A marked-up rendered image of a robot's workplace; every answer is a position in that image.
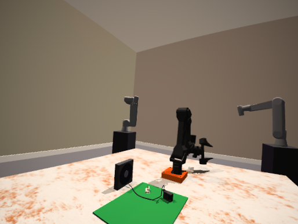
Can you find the green circuit board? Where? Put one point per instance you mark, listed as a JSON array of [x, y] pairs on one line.
[[129, 208]]

